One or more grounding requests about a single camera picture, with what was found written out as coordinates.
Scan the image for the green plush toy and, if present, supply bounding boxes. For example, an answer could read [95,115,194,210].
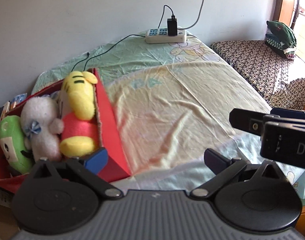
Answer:
[0,115,33,174]

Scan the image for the black power adapter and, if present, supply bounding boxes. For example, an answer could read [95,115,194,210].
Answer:
[167,15,177,36]

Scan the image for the red storage box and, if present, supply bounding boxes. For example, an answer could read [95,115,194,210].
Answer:
[0,70,130,193]

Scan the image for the yellow tiger plush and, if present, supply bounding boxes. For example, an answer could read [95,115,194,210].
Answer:
[59,71,99,158]

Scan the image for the green folded clothes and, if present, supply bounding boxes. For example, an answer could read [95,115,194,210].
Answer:
[265,21,297,60]

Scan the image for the white power strip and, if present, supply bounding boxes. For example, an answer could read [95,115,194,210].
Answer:
[145,28,187,44]

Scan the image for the green cartoon bed sheet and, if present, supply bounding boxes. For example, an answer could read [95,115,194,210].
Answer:
[31,31,305,205]

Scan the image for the floral patterned bench cover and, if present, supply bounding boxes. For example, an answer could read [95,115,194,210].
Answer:
[210,40,305,110]

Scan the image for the white plush bunny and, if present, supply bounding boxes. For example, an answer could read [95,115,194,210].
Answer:
[20,96,64,161]

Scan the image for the black charger cable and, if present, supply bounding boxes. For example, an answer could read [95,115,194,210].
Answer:
[70,4,177,73]

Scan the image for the white power cord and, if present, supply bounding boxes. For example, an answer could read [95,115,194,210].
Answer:
[176,0,206,30]

